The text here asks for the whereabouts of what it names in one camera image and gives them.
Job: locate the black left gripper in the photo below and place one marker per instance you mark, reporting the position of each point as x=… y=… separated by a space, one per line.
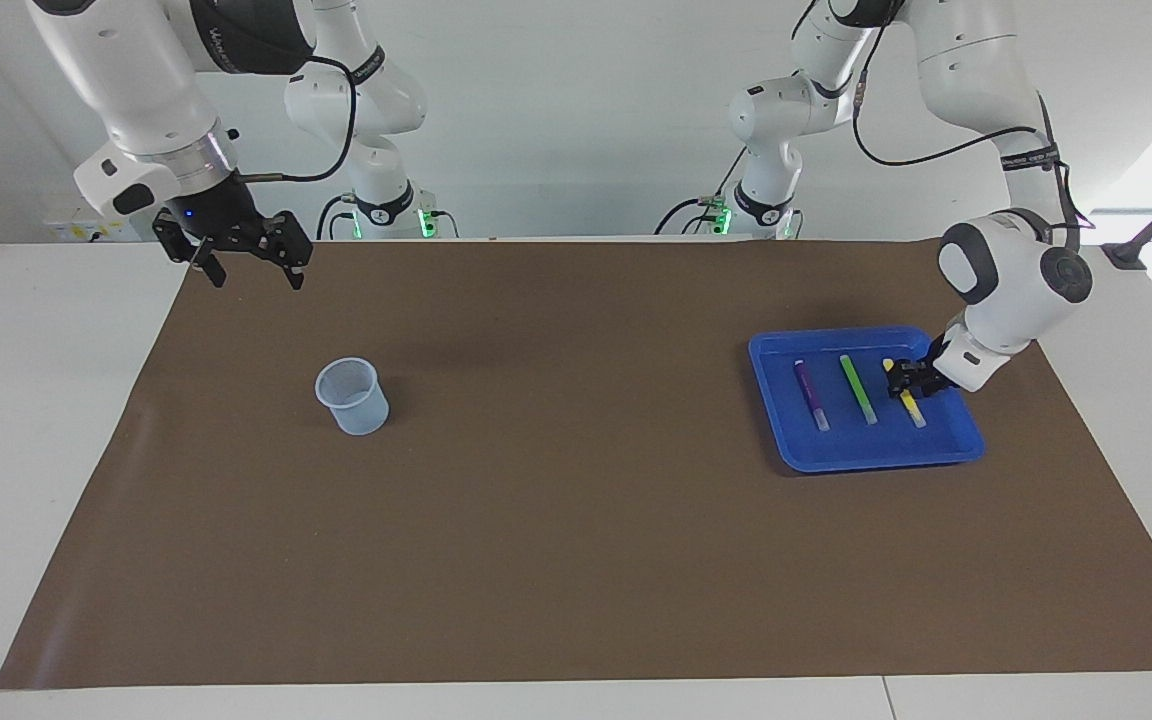
x=931 y=375

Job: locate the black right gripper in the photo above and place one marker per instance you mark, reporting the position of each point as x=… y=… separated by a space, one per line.
x=216 y=212

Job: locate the yellow marker pen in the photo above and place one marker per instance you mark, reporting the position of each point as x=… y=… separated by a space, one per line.
x=914 y=412

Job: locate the green marker pen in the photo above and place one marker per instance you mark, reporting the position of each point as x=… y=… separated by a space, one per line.
x=857 y=388

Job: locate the purple marker pen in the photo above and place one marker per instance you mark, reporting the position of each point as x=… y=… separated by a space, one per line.
x=809 y=392

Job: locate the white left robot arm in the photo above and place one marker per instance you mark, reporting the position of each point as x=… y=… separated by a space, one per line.
x=1016 y=280

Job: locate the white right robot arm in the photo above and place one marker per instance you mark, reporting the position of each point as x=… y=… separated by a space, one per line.
x=136 y=70

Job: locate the blue plastic tray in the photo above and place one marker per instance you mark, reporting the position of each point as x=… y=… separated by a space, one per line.
x=866 y=450

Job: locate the translucent plastic cup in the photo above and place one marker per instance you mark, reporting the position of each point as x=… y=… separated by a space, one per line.
x=361 y=410

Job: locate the brown table mat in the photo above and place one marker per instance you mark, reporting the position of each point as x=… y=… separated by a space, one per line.
x=576 y=520

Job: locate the white wall power box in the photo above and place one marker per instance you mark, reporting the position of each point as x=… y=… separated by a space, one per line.
x=66 y=228

